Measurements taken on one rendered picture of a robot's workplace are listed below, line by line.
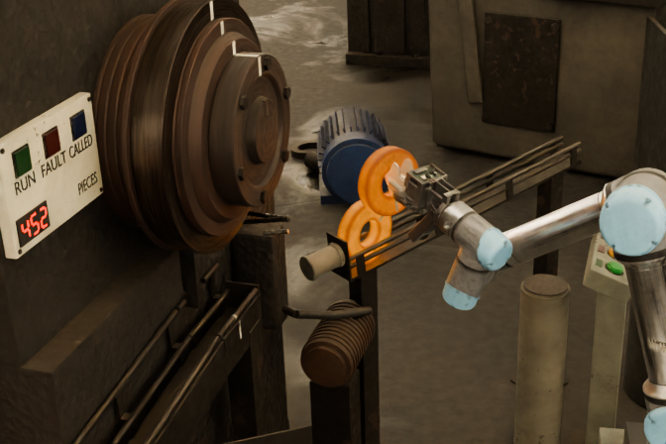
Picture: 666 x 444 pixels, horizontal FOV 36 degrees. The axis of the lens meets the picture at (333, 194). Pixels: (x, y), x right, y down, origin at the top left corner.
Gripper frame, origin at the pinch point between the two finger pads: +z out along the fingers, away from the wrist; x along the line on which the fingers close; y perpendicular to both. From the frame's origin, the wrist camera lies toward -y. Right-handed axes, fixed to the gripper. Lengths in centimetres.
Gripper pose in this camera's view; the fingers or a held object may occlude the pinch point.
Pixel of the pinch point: (388, 172)
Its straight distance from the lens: 224.2
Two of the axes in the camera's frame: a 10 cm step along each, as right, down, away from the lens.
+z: -5.9, -5.3, 6.0
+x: -8.0, 2.8, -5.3
